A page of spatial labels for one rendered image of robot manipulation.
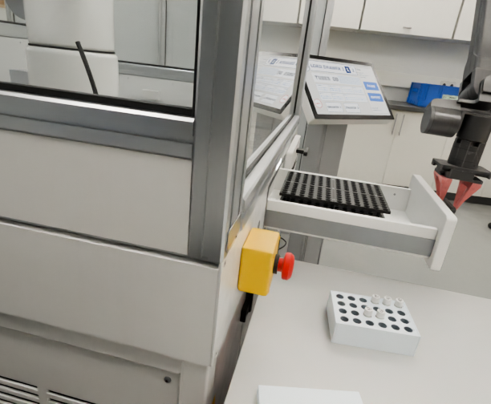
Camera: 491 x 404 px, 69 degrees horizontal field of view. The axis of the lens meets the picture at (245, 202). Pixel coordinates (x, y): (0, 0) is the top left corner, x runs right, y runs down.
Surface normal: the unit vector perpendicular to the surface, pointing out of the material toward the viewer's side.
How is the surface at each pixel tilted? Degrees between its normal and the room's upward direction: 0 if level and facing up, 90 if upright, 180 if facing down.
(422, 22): 90
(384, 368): 0
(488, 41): 57
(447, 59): 90
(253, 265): 90
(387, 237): 90
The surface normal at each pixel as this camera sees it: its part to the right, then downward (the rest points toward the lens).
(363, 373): 0.11, -0.92
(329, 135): 0.55, 0.36
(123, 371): -0.22, 0.33
